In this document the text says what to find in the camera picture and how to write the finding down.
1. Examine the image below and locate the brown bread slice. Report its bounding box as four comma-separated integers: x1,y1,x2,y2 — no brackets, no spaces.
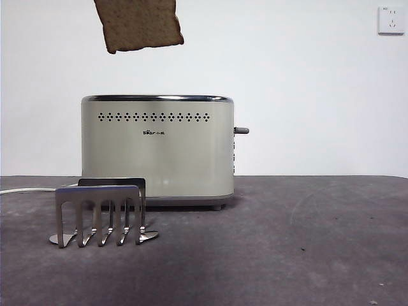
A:
93,0,185,55

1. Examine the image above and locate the cream toaster with chrome rim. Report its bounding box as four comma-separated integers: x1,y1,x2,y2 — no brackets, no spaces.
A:
80,94,237,211

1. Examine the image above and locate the silver metal toast rack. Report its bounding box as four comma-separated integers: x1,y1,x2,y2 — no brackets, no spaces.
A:
48,177,159,248

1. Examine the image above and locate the white power cord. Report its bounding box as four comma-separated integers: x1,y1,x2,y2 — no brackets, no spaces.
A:
0,184,80,196

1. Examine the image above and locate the white wall socket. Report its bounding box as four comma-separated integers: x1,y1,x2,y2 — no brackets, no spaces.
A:
377,6,406,36

